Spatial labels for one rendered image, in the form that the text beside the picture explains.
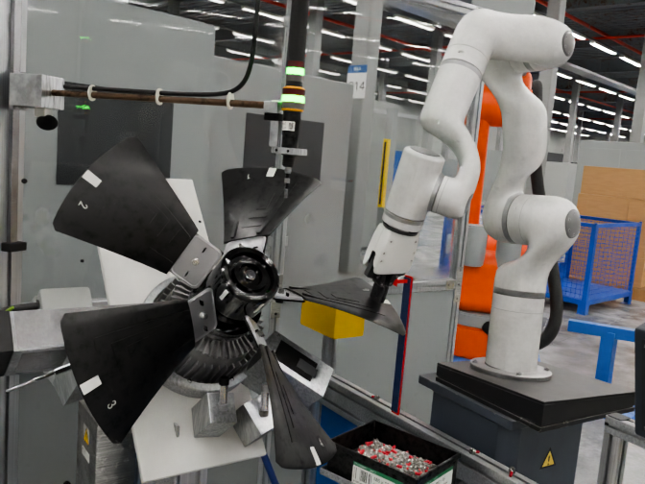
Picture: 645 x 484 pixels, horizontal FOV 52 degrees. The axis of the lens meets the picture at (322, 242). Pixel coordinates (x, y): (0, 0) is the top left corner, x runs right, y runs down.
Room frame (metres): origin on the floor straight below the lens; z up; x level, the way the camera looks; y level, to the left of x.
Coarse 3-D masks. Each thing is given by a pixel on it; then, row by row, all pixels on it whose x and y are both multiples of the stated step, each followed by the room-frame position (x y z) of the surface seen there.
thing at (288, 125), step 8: (288, 112) 1.27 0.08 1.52; (296, 112) 1.27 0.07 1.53; (288, 120) 1.27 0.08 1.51; (296, 120) 1.27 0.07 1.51; (288, 128) 1.27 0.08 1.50; (296, 128) 1.27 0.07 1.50; (288, 136) 1.27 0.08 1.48; (296, 136) 1.27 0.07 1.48; (288, 144) 1.27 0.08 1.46; (296, 144) 1.28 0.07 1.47; (288, 160) 1.27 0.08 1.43
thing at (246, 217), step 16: (224, 176) 1.48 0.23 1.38; (240, 176) 1.48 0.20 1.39; (256, 176) 1.47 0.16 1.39; (304, 176) 1.47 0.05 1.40; (224, 192) 1.45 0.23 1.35; (240, 192) 1.44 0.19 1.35; (256, 192) 1.42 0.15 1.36; (272, 192) 1.42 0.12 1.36; (288, 192) 1.42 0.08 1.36; (304, 192) 1.42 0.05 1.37; (224, 208) 1.41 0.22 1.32; (240, 208) 1.39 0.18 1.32; (256, 208) 1.38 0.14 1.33; (272, 208) 1.37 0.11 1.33; (288, 208) 1.37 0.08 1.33; (224, 224) 1.38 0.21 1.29; (240, 224) 1.35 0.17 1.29; (256, 224) 1.34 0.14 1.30; (272, 224) 1.33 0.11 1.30; (224, 240) 1.34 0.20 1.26
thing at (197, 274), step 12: (192, 240) 1.22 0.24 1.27; (204, 240) 1.22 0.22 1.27; (192, 252) 1.22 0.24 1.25; (204, 252) 1.22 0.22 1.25; (216, 252) 1.22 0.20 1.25; (180, 264) 1.22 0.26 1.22; (192, 264) 1.22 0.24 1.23; (204, 264) 1.22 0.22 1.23; (180, 276) 1.22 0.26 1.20; (192, 276) 1.22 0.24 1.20; (204, 276) 1.22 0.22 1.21
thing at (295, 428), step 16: (272, 352) 1.20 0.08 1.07; (272, 368) 1.12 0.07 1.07; (272, 384) 1.08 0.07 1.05; (288, 384) 1.17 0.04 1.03; (272, 400) 1.05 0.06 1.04; (288, 400) 1.10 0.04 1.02; (288, 416) 1.07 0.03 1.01; (304, 416) 1.14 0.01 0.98; (288, 432) 1.04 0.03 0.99; (304, 432) 1.09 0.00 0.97; (320, 432) 1.16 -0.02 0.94; (288, 448) 1.02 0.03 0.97; (304, 448) 1.06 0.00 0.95; (320, 448) 1.11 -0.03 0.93; (336, 448) 1.17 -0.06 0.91; (288, 464) 1.00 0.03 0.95; (304, 464) 1.03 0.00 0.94
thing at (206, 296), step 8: (208, 288) 1.16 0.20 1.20; (200, 296) 1.14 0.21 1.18; (208, 296) 1.16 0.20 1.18; (192, 304) 1.13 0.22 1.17; (208, 304) 1.17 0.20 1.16; (192, 312) 1.13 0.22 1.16; (200, 312) 1.15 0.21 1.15; (208, 312) 1.17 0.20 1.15; (192, 320) 1.14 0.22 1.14; (200, 320) 1.15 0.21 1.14; (208, 320) 1.17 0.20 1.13; (216, 320) 1.19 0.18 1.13; (200, 328) 1.16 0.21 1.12; (208, 328) 1.18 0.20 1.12; (200, 336) 1.16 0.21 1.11
